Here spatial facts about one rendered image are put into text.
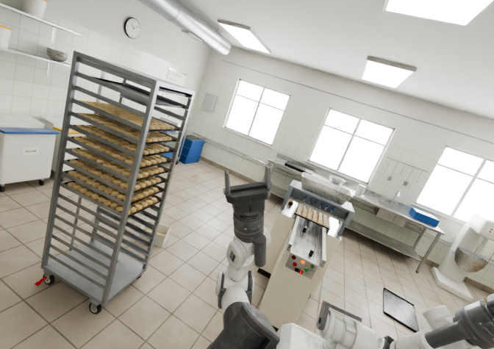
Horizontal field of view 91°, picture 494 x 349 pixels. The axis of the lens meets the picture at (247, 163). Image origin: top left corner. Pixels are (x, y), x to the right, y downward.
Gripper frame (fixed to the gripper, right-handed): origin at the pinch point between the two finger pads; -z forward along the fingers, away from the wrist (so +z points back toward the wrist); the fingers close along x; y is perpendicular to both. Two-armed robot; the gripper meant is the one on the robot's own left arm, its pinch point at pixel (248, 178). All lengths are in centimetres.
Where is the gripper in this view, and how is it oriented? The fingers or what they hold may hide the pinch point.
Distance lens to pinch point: 63.9
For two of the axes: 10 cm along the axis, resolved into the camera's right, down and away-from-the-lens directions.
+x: 9.7, -1.3, 2.0
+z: 0.2, 8.9, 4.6
